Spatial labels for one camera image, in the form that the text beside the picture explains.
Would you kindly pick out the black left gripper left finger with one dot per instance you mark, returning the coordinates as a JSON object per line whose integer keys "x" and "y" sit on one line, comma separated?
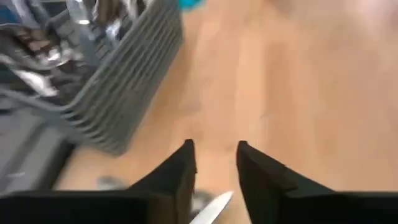
{"x": 161, "y": 199}

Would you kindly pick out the grey mesh cutlery basket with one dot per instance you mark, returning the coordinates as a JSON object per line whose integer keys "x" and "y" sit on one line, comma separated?
{"x": 130, "y": 77}

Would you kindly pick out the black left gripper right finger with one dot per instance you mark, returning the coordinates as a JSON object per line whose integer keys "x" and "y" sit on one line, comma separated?
{"x": 280, "y": 199}

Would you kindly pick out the teal round plate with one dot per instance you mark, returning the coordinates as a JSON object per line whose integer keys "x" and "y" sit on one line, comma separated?
{"x": 190, "y": 3}

